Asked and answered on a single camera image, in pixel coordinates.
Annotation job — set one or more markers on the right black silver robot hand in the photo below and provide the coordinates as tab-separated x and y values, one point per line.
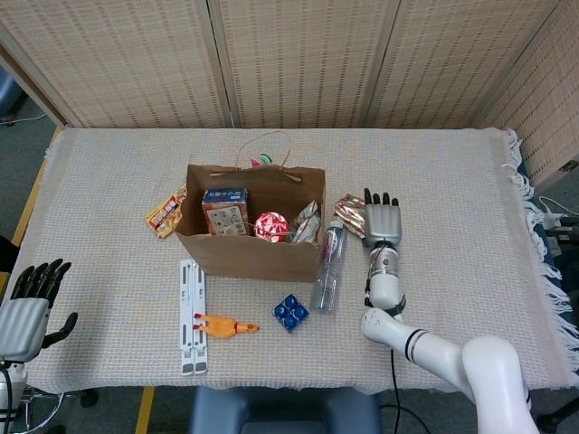
383	223

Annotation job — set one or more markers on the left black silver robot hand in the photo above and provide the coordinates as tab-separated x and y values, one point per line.
20	327

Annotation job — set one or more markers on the gold red packet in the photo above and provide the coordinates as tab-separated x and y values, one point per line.
350	214

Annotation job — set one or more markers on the transparent plastic bottle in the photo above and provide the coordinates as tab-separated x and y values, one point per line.
330	271

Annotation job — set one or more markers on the white green packet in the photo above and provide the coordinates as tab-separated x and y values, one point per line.
307	223

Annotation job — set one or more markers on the blue-orange snack box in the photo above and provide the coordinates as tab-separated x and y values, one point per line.
226	212

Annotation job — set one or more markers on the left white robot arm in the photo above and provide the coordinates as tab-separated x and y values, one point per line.
10	389

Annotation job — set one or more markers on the brown paper bag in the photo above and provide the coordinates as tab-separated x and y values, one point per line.
249	260

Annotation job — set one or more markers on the yellow candy packet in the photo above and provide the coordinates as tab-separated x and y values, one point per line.
164	217

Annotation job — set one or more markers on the black metal wheeled base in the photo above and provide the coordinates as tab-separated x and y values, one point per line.
50	409

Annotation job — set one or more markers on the blue building block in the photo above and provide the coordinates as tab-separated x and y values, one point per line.
290	313

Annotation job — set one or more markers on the green pink small toy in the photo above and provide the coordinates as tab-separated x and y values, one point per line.
263	159

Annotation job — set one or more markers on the white power strip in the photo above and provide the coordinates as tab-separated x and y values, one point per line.
558	219

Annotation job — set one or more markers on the white folding laptop stand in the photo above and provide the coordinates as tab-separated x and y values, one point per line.
193	294

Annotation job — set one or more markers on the woven folding screen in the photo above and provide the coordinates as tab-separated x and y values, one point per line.
294	59

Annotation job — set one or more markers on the yellow rubber chicken toy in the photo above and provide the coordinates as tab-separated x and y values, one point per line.
221	326

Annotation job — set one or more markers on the blue grey office chair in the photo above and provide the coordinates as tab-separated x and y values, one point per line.
8	95

